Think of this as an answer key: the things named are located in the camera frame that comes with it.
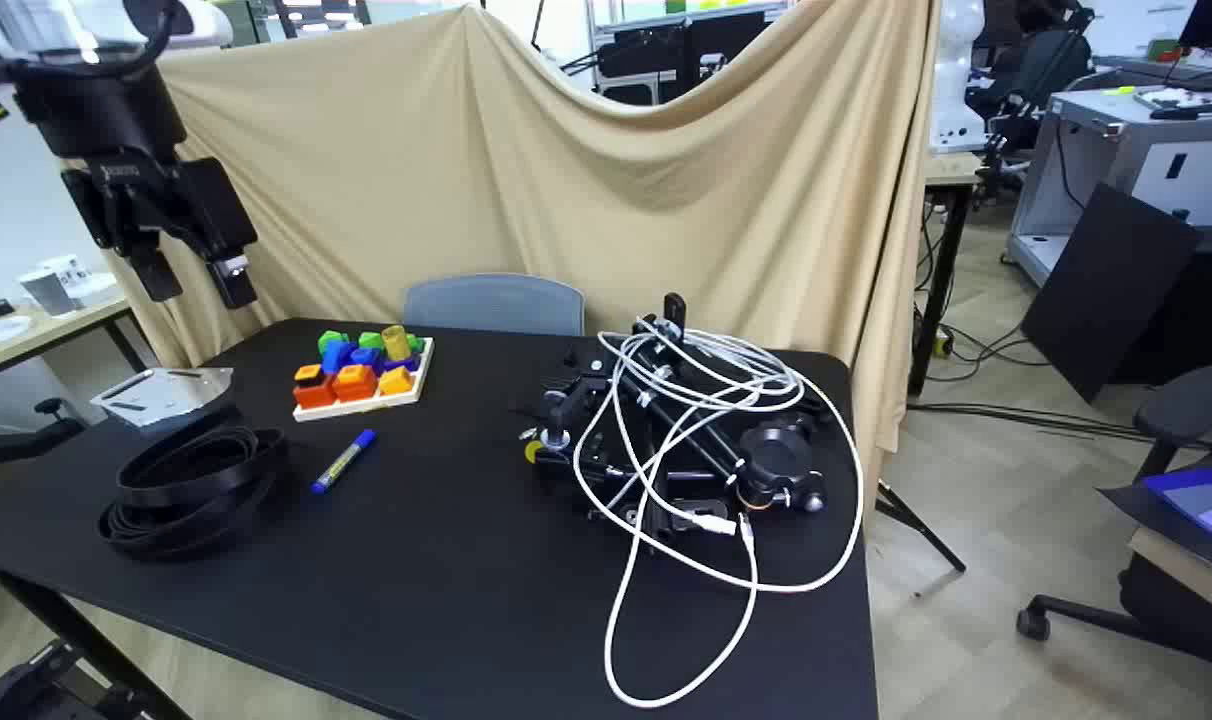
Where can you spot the black camera rig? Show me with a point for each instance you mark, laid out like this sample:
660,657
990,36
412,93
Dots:
748,461

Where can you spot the light desk with clutter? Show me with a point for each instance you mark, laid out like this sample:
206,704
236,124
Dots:
47,324

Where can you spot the black swivel chair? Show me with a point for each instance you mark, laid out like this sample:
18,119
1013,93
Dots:
1185,415

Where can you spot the black office chair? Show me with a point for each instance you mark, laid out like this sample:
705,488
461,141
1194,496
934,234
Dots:
1028,75

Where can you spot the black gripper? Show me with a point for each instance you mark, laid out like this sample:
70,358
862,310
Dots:
107,120

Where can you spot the grey blue chair back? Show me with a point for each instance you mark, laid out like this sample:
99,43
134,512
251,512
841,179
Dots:
494,306

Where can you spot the yellow-orange block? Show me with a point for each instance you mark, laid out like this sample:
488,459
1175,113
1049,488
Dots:
395,384

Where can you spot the black panel board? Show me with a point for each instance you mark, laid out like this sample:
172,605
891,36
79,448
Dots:
1111,284

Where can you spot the silver metal plate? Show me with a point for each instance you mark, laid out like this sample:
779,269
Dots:
166,392

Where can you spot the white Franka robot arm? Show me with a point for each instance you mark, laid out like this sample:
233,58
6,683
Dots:
145,27

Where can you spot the red block with yellow top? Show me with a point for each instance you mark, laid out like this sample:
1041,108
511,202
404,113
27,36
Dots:
310,388

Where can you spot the blue and yellow marker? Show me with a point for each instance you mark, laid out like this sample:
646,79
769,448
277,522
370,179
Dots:
344,461

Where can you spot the wooden side table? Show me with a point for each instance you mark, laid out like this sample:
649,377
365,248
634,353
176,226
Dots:
950,168

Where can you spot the black tripod leg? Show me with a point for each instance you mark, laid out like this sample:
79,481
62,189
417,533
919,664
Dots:
923,526

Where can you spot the wooden shape puzzle board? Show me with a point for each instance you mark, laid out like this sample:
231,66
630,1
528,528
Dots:
350,401

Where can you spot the grey cabinet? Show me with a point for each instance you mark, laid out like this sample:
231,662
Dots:
1138,163

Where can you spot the green block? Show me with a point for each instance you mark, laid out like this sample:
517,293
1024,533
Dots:
370,340
331,340

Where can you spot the blue tray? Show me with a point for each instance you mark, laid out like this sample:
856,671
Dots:
1207,493

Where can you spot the beige cloth backdrop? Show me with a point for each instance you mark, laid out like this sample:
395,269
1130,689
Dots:
551,173

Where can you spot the blue block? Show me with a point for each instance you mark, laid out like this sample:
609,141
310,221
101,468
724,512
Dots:
337,358

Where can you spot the orange block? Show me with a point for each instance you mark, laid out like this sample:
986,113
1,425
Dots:
355,381

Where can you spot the yellow cylinder block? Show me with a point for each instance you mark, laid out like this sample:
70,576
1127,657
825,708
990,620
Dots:
396,340

